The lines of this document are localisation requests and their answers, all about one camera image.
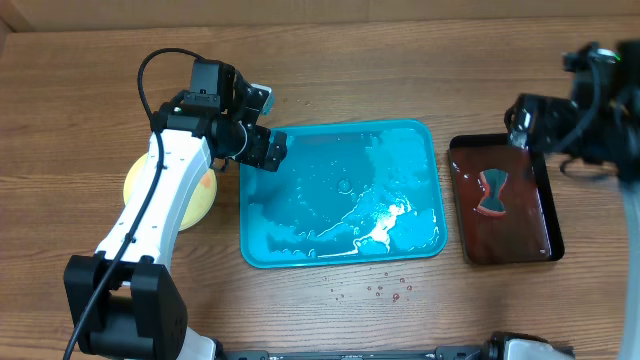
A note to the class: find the dark brown rectangular tray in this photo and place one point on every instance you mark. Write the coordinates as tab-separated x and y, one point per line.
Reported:
529	231

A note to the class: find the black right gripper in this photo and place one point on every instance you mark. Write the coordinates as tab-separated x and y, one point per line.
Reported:
542	121

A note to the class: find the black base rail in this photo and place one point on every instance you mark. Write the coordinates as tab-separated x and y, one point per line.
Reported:
514	349

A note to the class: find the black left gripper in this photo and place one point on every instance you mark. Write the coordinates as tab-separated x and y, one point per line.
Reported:
255	156

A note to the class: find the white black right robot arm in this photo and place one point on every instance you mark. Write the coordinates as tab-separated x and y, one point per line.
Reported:
598	123

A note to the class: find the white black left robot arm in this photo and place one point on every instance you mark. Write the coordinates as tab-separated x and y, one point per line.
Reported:
123	301

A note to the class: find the pink green round sponge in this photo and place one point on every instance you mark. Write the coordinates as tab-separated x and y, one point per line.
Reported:
492	182

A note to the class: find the teal plastic tray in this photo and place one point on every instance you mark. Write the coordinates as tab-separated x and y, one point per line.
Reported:
345	193

